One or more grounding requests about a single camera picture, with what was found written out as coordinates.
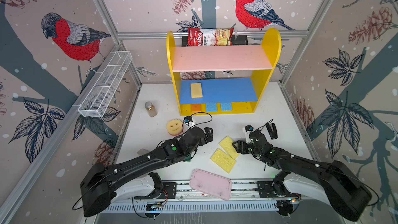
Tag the yellow smiley round sponge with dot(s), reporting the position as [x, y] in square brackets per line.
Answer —
[174, 127]

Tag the orange rectangular sponge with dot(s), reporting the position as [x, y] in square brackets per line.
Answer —
[195, 108]

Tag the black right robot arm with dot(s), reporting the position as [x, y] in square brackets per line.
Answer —
[331, 183]

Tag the blue cellulose sponge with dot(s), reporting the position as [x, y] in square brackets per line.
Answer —
[211, 107]
[226, 107]

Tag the beige orange-backed sponge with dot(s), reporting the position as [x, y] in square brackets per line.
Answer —
[196, 90]

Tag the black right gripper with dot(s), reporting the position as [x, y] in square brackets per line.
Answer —
[240, 143]

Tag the glass spice jar silver lid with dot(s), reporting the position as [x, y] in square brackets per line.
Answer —
[150, 109]

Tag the yellow shelf pink blue boards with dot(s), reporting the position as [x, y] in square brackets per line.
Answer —
[228, 74]

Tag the red chips bag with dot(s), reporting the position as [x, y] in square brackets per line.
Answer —
[200, 37]

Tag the pink plastic tray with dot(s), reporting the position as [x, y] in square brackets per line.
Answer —
[211, 184]

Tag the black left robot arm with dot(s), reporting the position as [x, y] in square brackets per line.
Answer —
[99, 185]

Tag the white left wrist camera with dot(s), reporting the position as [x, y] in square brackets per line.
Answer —
[188, 122]

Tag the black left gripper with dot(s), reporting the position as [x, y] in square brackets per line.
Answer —
[205, 139]

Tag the black binder clip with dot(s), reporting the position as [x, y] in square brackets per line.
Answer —
[272, 130]

